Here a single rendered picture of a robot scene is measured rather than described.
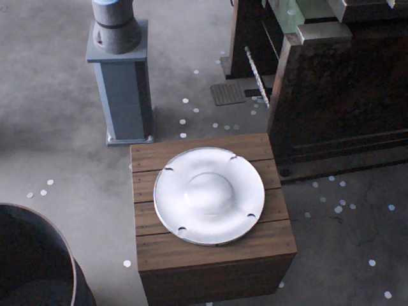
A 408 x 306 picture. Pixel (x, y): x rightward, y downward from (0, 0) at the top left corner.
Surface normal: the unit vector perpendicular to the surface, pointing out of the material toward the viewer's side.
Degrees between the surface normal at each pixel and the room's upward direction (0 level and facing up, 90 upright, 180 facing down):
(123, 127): 90
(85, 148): 0
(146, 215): 0
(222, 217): 0
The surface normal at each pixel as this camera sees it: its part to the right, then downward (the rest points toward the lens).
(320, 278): 0.04, -0.57
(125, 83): 0.06, 0.82
